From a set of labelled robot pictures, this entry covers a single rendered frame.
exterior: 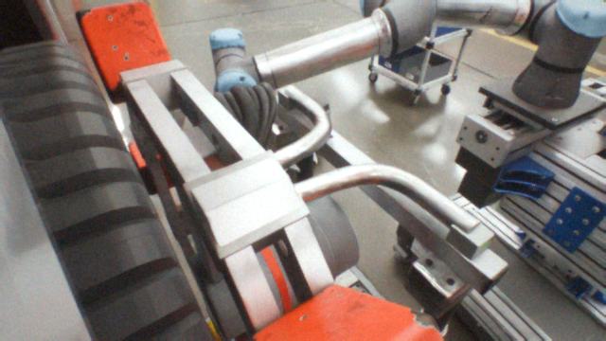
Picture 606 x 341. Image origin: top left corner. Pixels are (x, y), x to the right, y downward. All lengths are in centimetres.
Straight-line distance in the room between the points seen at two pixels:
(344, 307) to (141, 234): 11
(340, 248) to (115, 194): 35
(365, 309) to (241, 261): 8
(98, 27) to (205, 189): 26
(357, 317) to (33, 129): 19
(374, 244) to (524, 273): 57
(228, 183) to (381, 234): 146
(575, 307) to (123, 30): 143
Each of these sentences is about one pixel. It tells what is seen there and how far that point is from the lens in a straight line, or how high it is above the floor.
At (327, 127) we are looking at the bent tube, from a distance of 47.
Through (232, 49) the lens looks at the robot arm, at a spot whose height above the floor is 99.
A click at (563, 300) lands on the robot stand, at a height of 21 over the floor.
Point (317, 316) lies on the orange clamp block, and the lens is 20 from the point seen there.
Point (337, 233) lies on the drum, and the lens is 47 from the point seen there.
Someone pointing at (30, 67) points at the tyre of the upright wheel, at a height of 118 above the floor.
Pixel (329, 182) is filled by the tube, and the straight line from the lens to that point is 38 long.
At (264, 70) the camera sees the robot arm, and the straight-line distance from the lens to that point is 69.
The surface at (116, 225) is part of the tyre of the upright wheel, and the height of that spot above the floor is 115.
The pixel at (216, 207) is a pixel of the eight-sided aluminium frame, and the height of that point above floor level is 112.
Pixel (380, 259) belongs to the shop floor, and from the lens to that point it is 157.
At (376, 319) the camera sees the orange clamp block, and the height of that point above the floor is 111.
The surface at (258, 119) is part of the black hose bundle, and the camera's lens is 47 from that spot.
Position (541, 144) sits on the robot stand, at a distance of 110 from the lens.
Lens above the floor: 127
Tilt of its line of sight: 42 degrees down
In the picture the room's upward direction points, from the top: straight up
